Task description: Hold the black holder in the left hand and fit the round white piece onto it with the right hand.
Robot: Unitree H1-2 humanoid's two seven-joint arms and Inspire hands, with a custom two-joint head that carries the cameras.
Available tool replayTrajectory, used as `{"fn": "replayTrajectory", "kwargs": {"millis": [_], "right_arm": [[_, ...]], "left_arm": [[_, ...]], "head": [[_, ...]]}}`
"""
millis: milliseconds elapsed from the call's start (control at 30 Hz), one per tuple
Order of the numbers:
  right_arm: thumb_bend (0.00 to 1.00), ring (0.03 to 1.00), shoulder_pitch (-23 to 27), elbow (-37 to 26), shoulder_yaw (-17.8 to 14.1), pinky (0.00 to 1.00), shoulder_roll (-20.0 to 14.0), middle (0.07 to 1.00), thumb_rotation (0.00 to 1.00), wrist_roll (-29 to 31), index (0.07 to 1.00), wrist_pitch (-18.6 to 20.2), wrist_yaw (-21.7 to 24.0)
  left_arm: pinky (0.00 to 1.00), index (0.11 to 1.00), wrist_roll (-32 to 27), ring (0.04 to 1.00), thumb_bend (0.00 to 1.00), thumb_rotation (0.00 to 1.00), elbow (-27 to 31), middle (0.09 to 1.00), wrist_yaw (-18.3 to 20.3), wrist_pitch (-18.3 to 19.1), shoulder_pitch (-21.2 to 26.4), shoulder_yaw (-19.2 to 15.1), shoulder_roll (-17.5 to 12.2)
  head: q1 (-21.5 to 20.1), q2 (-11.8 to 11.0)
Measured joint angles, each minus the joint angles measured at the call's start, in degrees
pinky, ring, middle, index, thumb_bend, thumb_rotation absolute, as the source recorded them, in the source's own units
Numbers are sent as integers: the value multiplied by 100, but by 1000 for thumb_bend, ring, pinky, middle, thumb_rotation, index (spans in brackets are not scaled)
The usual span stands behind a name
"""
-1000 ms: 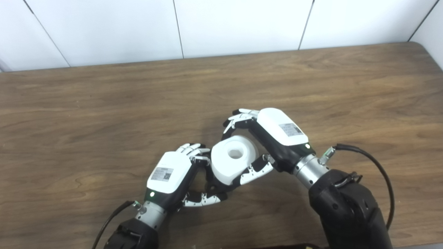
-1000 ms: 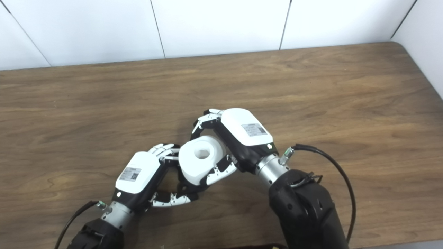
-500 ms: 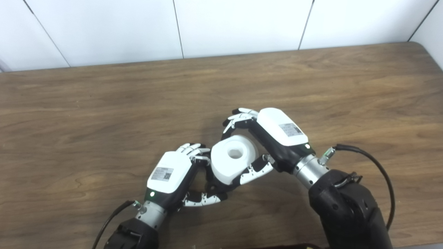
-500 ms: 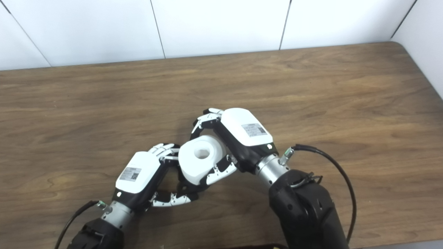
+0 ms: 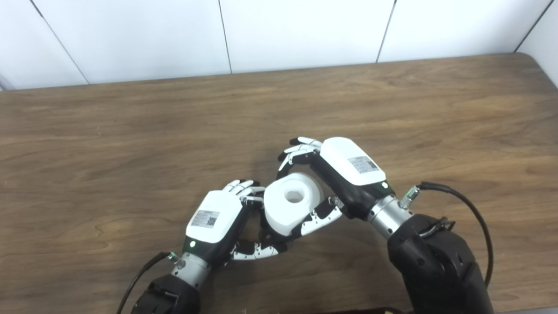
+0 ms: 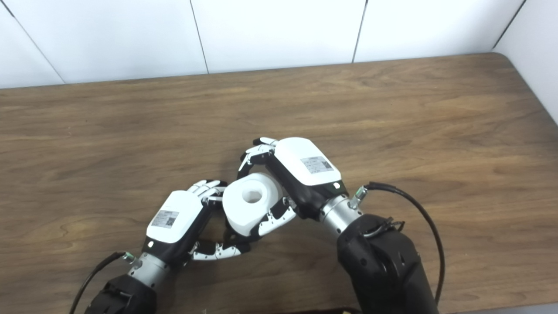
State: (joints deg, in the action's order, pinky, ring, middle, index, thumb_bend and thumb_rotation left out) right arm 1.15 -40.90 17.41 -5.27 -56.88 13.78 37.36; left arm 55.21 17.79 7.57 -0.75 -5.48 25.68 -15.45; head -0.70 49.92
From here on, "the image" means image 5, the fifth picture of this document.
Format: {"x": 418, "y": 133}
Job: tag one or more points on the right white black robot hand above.
{"x": 353, "y": 168}

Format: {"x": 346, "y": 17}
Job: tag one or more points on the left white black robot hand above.
{"x": 213, "y": 218}

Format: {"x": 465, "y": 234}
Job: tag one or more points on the black plastic holder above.
{"x": 267, "y": 238}

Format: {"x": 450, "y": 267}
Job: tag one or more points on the round white plastic piece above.
{"x": 283, "y": 213}

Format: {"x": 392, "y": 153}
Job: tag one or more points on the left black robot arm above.
{"x": 170, "y": 296}

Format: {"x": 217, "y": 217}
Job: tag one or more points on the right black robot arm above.
{"x": 436, "y": 270}

